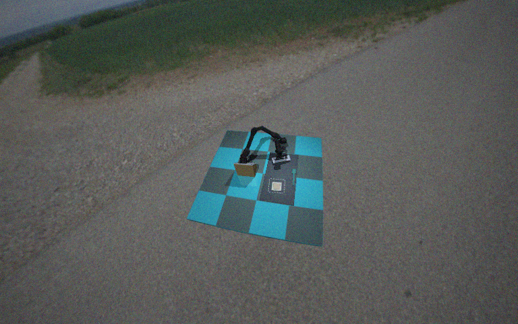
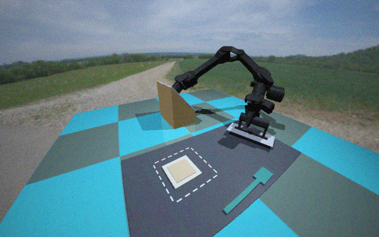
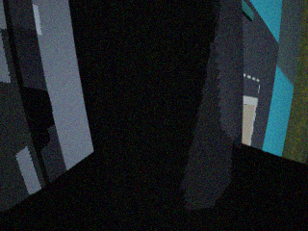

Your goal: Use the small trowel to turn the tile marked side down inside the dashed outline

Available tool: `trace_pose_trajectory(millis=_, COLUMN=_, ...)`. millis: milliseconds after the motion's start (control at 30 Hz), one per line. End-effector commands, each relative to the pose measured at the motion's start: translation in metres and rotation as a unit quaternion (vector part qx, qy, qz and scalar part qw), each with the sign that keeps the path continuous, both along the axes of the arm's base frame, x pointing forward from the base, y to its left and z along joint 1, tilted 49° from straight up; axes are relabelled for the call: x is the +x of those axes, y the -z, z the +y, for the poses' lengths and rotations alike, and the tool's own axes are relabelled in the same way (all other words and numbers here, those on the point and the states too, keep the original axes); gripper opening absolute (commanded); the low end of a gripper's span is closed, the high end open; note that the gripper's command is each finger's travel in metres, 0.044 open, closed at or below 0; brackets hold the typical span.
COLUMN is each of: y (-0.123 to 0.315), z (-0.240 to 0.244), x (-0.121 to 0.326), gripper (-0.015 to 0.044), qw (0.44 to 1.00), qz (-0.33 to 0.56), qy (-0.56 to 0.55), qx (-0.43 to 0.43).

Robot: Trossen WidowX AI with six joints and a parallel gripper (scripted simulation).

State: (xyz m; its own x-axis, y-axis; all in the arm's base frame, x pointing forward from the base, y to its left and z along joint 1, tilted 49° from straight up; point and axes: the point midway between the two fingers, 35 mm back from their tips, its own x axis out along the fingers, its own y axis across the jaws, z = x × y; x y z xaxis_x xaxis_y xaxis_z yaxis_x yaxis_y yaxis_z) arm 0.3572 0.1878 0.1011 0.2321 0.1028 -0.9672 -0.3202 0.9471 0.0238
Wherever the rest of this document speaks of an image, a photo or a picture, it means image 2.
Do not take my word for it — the teal flat trowel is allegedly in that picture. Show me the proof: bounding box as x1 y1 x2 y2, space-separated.
223 167 273 215

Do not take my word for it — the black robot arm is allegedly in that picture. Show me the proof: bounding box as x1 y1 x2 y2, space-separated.
172 46 285 114

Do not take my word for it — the white square tile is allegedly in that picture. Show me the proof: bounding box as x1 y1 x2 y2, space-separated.
162 155 202 190

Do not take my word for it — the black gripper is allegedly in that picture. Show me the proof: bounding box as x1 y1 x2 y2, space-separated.
245 91 264 127

